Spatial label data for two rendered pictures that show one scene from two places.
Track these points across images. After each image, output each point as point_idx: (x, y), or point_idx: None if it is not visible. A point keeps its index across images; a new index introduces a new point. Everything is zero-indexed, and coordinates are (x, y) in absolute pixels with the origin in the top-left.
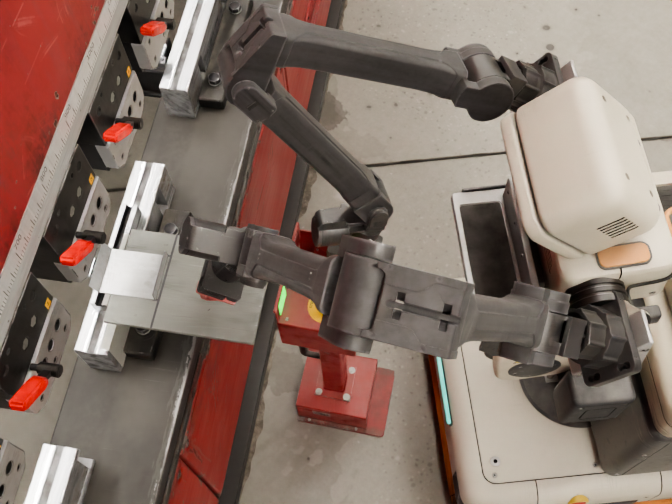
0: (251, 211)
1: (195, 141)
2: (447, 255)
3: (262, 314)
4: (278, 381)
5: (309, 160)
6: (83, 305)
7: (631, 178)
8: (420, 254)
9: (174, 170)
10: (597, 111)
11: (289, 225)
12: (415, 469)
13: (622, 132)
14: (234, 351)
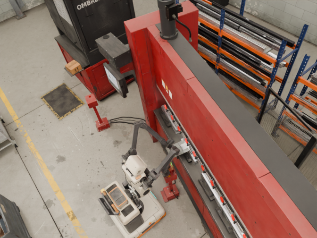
0: (188, 179)
1: (197, 173)
2: (169, 230)
3: (191, 195)
4: (181, 189)
5: None
6: None
7: (129, 160)
8: (174, 227)
9: (196, 167)
10: (135, 163)
11: (200, 215)
12: (152, 190)
13: (132, 166)
14: (179, 167)
